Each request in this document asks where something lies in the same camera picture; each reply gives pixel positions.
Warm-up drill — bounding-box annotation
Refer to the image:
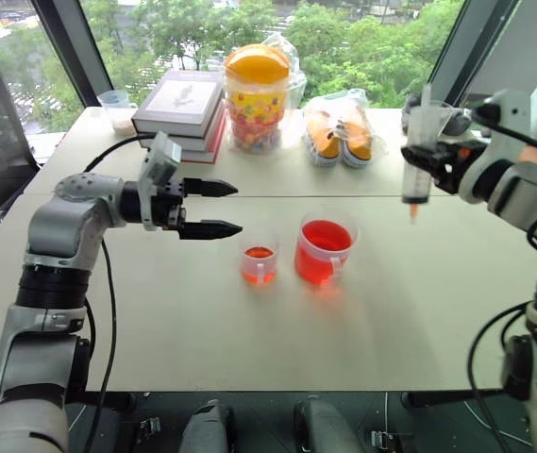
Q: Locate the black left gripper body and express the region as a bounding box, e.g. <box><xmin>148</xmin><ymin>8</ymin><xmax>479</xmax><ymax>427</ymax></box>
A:
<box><xmin>151</xmin><ymin>177</ymin><xmax>190</xmax><ymax>233</ymax></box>

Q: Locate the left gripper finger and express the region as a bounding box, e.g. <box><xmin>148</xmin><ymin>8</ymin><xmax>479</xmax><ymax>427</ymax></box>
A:
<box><xmin>184</xmin><ymin>177</ymin><xmax>240</xmax><ymax>200</ymax></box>
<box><xmin>179</xmin><ymin>218</ymin><xmax>243</xmax><ymax>242</ymax></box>

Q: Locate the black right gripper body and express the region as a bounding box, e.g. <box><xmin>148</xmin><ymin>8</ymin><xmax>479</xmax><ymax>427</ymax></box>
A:
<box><xmin>429</xmin><ymin>140</ymin><xmax>485</xmax><ymax>195</ymax></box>

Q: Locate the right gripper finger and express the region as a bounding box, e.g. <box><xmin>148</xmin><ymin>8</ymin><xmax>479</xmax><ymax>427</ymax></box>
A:
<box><xmin>426</xmin><ymin>160</ymin><xmax>453</xmax><ymax>184</ymax></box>
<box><xmin>399</xmin><ymin>144</ymin><xmax>442</xmax><ymax>167</ymax></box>

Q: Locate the clear plastic syringe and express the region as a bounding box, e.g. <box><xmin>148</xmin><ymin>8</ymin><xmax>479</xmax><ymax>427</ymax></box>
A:
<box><xmin>402</xmin><ymin>83</ymin><xmax>442</xmax><ymax>226</ymax></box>

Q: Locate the clear plastic cup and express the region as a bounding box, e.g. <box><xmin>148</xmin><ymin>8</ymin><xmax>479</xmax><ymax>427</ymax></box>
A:
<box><xmin>426</xmin><ymin>100</ymin><xmax>459</xmax><ymax>139</ymax></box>

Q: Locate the small cup with red liquid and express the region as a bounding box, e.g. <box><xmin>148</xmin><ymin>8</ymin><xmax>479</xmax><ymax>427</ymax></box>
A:
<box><xmin>241</xmin><ymin>242</ymin><xmax>280</xmax><ymax>288</ymax></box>

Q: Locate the large cup with red liquid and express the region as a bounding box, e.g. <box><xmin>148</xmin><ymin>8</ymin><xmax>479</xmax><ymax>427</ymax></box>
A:
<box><xmin>294</xmin><ymin>211</ymin><xmax>361</xmax><ymax>287</ymax></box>

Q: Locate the thin red cover book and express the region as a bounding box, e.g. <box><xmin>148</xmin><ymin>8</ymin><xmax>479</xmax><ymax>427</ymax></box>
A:
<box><xmin>179</xmin><ymin>123</ymin><xmax>228</xmax><ymax>166</ymax></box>

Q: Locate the dark grey object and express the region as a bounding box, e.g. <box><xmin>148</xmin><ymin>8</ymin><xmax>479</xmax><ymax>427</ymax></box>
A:
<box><xmin>401</xmin><ymin>92</ymin><xmax>473</xmax><ymax>139</ymax></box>

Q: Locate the white book with red edge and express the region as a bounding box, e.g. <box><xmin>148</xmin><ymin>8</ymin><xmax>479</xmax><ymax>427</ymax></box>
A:
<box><xmin>138</xmin><ymin>101</ymin><xmax>227</xmax><ymax>155</ymax></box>

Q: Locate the yellow canvas shoe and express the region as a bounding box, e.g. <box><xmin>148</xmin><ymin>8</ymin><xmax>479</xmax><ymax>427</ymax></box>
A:
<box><xmin>306</xmin><ymin>112</ymin><xmax>344</xmax><ymax>169</ymax></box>
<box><xmin>341</xmin><ymin>112</ymin><xmax>375</xmax><ymax>170</ymax></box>

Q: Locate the clear bag holding shoes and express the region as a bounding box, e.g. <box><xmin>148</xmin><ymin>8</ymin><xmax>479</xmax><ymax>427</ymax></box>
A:
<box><xmin>301</xmin><ymin>88</ymin><xmax>391</xmax><ymax>171</ymax></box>

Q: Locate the grey hardcover book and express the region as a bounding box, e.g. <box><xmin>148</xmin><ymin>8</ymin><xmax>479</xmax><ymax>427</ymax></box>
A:
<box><xmin>130</xmin><ymin>70</ymin><xmax>226</xmax><ymax>141</ymax></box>

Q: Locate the candy jar with orange lid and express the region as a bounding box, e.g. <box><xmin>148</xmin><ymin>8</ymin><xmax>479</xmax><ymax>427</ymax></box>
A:
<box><xmin>223</xmin><ymin>42</ymin><xmax>293</xmax><ymax>155</ymax></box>

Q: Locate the crumpled clear plastic bag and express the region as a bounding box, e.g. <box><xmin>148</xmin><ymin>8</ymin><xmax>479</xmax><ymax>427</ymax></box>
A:
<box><xmin>259</xmin><ymin>31</ymin><xmax>309</xmax><ymax>110</ymax></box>

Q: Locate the dark rounded robot leg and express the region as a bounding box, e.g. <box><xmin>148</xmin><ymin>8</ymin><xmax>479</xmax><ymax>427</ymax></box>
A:
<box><xmin>179</xmin><ymin>398</ymin><xmax>237</xmax><ymax>453</ymax></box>
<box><xmin>293</xmin><ymin>394</ymin><xmax>366</xmax><ymax>453</ymax></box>

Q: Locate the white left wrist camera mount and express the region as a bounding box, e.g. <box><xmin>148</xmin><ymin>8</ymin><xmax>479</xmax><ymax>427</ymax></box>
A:
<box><xmin>137</xmin><ymin>131</ymin><xmax>183</xmax><ymax>232</ymax></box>

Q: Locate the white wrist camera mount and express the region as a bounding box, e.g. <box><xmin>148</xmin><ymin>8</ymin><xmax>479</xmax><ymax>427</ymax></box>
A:
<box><xmin>458</xmin><ymin>89</ymin><xmax>532</xmax><ymax>205</ymax></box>
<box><xmin>137</xmin><ymin>131</ymin><xmax>183</xmax><ymax>232</ymax></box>

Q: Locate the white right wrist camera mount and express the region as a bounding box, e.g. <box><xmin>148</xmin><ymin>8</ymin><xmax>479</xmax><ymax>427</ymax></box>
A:
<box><xmin>458</xmin><ymin>89</ymin><xmax>532</xmax><ymax>205</ymax></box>

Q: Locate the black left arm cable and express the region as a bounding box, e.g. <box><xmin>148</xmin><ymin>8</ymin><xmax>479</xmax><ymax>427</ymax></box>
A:
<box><xmin>82</xmin><ymin>135</ymin><xmax>157</xmax><ymax>453</ymax></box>

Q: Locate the clear measuring cup with handle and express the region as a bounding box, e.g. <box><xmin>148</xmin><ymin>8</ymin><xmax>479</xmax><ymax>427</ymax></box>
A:
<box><xmin>97</xmin><ymin>89</ymin><xmax>140</xmax><ymax>133</ymax></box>

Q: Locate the dark window frame post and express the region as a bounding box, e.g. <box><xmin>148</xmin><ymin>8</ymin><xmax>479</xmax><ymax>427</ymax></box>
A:
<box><xmin>29</xmin><ymin>0</ymin><xmax>114</xmax><ymax>109</ymax></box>
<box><xmin>427</xmin><ymin>0</ymin><xmax>523</xmax><ymax>98</ymax></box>

